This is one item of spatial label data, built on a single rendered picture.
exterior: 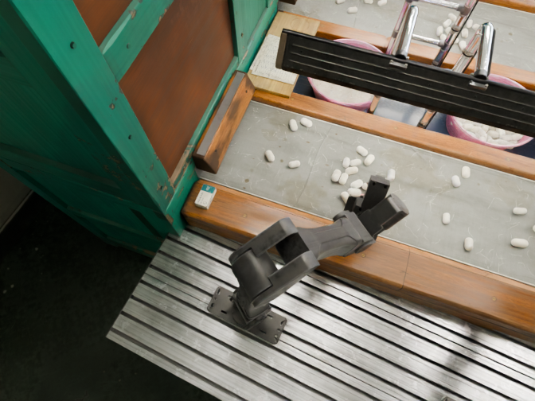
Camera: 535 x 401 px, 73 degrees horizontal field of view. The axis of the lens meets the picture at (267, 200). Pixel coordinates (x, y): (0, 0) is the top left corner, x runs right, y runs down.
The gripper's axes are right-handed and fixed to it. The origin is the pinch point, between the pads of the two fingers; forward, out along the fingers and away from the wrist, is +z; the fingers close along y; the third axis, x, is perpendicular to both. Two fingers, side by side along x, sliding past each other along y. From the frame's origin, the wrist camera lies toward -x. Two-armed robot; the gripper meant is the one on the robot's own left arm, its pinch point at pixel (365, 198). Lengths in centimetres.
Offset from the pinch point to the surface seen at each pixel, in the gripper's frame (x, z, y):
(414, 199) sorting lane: -1.8, 5.3, -12.7
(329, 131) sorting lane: -10.5, 15.5, 15.1
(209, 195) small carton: 7.0, -12.4, 38.7
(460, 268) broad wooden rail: 6.7, -8.3, -26.0
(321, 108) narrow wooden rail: -15.8, 18.0, 19.4
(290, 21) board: -36, 40, 39
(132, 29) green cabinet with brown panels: -31, -39, 45
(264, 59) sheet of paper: -24, 26, 41
